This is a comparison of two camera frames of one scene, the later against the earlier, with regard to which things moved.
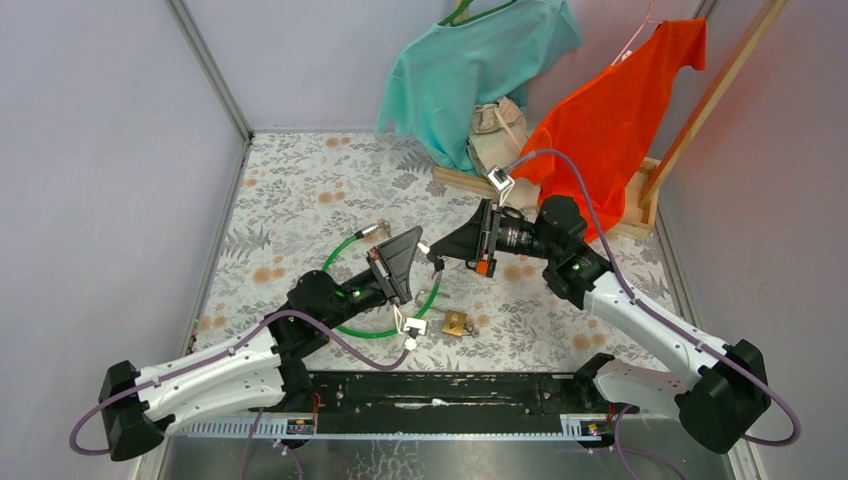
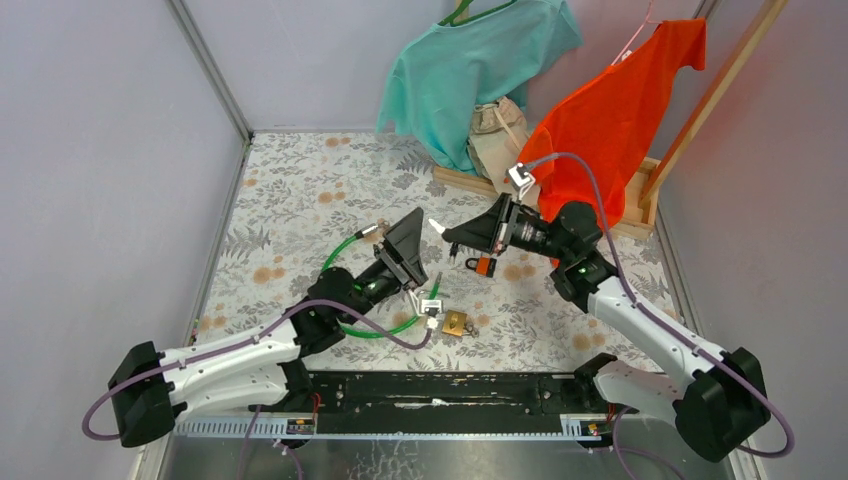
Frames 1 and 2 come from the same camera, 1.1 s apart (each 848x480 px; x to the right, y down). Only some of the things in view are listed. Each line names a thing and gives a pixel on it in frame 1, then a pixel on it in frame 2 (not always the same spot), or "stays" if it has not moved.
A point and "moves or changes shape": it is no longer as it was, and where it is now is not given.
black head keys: (439, 266) moves or changes shape
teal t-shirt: (438, 78) stays
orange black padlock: (485, 267) stays
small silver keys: (468, 326) stays
